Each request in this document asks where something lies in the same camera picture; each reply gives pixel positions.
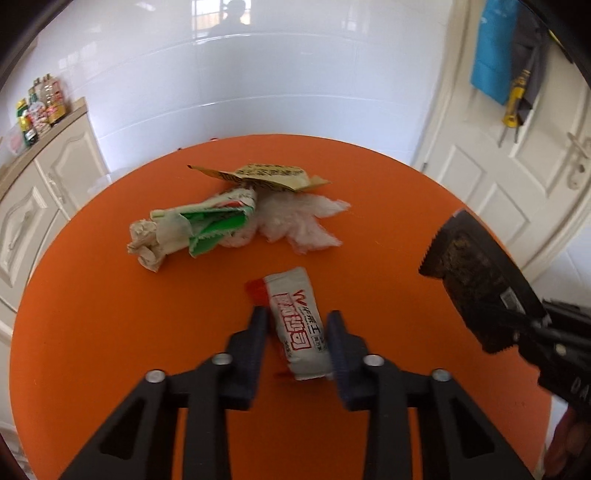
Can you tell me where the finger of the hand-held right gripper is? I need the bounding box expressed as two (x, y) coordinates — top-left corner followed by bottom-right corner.
(542, 299), (591, 328)
(518, 322), (591, 366)

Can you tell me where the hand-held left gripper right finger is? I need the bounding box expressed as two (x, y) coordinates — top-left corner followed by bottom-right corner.
(329, 311), (534, 480)

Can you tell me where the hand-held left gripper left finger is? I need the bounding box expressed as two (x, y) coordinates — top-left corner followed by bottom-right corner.
(60, 307), (269, 480)

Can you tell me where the white and red sachet packet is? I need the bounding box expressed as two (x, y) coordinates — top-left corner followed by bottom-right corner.
(245, 267), (334, 381)

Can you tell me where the dark brown foil wrapper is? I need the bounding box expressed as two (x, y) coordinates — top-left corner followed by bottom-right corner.
(418, 208), (550, 355)

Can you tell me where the person's right hand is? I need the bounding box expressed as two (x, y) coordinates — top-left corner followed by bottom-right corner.
(545, 408), (586, 480)

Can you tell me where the green and white wrapper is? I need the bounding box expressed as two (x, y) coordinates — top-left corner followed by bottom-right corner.
(150, 187), (259, 258)

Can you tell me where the orange round table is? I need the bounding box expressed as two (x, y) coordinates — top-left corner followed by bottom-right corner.
(9, 134), (555, 480)

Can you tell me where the crumpled cream paper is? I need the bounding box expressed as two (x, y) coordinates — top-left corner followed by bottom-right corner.
(127, 217), (167, 274)

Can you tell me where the yellow printed wrapper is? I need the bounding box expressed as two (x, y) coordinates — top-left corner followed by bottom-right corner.
(187, 162), (333, 192)

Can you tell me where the grey hanging cloth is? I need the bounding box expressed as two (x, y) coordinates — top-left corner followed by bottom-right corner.
(510, 4), (551, 125)

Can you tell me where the white panelled cabinet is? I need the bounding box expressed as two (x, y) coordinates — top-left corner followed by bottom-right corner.
(0, 97), (112, 333)

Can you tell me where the blue hanging cloth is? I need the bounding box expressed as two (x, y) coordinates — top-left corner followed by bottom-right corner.
(470, 0), (520, 106)

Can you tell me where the row of condiment bottles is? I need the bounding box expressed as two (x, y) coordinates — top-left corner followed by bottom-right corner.
(16, 74), (68, 148)

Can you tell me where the pink plastic bag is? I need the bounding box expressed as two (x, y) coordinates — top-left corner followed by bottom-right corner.
(0, 127), (27, 157)

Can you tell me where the white door with lever handle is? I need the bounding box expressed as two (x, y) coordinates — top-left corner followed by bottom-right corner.
(411, 0), (591, 287)

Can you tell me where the yellow handled tool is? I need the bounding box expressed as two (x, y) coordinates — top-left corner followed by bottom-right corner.
(502, 69), (532, 129)

